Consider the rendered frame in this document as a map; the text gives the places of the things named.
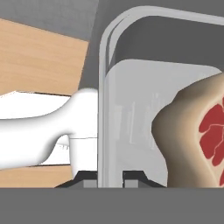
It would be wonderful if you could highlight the white rounded object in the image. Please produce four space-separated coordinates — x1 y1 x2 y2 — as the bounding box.
0 87 99 173

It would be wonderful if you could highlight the clear plastic meat container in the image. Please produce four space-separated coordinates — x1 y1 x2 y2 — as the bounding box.
97 5 224 188

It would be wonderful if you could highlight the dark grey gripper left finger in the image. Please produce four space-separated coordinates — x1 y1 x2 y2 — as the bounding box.
54 171 99 189

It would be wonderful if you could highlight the raw red steak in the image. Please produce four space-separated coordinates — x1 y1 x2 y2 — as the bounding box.
150 72 224 188

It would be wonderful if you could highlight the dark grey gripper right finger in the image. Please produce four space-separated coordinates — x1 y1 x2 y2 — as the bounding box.
122 170 168 189

